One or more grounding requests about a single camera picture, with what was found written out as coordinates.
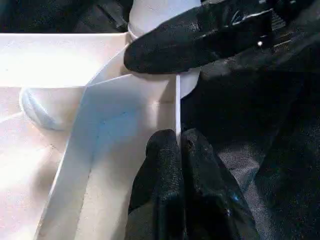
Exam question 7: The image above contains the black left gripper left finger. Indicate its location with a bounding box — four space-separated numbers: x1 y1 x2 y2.
127 128 186 240

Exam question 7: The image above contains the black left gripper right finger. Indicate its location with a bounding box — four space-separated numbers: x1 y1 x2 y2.
181 127 258 240

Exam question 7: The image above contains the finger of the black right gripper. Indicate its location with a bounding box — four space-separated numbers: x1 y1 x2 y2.
124 4 227 76

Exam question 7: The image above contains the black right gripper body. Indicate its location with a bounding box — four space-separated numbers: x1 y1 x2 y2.
199 0 320 68

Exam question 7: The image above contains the white plastic table leg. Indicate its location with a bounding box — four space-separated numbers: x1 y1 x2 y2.
127 0 202 42

